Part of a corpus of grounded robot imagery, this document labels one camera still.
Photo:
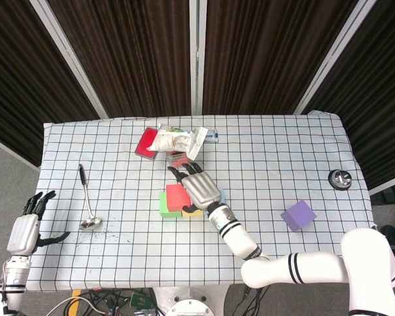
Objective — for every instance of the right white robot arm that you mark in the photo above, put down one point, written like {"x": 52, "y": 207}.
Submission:
{"x": 303, "y": 260}

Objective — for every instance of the green foam cube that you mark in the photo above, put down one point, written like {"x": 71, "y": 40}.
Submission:
{"x": 166, "y": 212}

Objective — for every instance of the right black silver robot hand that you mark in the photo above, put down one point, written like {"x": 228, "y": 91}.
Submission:
{"x": 200, "y": 191}

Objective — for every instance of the red ink pad case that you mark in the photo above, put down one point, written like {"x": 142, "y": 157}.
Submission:
{"x": 145, "y": 143}

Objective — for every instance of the purple foam cube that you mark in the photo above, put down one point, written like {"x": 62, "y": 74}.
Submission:
{"x": 298, "y": 215}

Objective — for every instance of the small metal bowl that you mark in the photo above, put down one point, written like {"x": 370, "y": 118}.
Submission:
{"x": 340, "y": 179}

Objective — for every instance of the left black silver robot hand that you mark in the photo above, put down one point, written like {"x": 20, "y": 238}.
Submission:
{"x": 23, "y": 233}

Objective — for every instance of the blue white wrapped packet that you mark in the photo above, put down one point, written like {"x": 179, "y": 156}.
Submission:
{"x": 213, "y": 134}

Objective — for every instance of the dark brown partition panel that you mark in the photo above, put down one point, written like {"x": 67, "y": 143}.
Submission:
{"x": 118, "y": 49}
{"x": 375, "y": 98}
{"x": 266, "y": 49}
{"x": 19, "y": 82}

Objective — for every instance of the crumpled white snack bag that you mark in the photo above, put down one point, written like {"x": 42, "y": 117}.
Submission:
{"x": 171, "y": 141}

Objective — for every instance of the yellow foam cube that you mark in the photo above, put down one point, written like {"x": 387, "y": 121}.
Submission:
{"x": 193, "y": 214}

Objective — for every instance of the light blue foam cube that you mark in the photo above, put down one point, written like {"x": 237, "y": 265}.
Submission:
{"x": 222, "y": 197}

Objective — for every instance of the clear box red pieces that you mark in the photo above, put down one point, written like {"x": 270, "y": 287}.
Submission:
{"x": 175, "y": 158}

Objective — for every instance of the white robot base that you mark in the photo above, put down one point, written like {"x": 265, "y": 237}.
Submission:
{"x": 191, "y": 306}

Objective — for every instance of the red foam cube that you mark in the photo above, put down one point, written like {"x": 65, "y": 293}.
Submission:
{"x": 177, "y": 197}

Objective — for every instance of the green circuit board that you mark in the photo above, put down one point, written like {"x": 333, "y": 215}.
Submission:
{"x": 140, "y": 300}

